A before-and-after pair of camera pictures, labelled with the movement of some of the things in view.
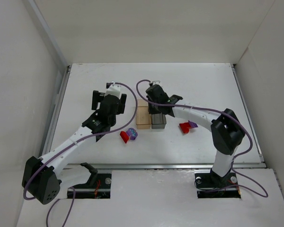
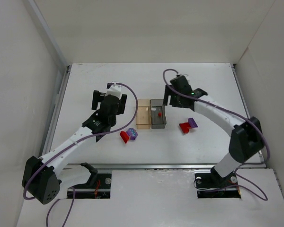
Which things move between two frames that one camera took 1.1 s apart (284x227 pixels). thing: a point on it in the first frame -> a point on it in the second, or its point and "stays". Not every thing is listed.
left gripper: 96,100 stays
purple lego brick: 192,125 stays
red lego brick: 185,127 stays
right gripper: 153,109 -> 174,101
